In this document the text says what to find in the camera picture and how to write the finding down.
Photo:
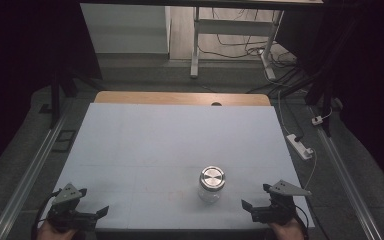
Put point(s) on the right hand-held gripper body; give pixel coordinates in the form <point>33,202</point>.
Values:
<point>280,206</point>

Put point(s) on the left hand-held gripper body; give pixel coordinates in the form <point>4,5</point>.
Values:
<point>67,208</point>

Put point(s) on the clear glass jar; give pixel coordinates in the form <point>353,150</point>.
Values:
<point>208,195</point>

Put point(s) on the round silver metal lid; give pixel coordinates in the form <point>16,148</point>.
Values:
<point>212,177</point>

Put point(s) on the person's right hand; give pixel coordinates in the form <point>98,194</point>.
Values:
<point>288,230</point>

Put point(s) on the person's left hand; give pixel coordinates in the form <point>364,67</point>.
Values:
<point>54,232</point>

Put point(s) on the white power strip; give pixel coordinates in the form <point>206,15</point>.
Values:
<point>299,146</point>

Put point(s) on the small white adapter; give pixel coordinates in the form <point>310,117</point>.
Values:
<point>317,120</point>

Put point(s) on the black metal stand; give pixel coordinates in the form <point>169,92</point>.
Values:
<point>326,96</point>
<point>55,100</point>

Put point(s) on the white board table cover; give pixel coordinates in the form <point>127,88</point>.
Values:
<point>166,140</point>

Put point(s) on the wooden table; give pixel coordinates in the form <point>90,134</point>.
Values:
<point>166,98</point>

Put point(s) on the dark curtain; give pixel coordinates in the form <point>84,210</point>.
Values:
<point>20,66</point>
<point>370,83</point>

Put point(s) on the black rectangular floor frame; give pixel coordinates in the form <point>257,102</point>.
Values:
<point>60,149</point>

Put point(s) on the aluminium floor rail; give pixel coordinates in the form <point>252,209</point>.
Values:
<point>30,173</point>
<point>346,173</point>

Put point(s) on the white desk frame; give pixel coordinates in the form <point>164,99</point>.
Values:
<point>233,27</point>

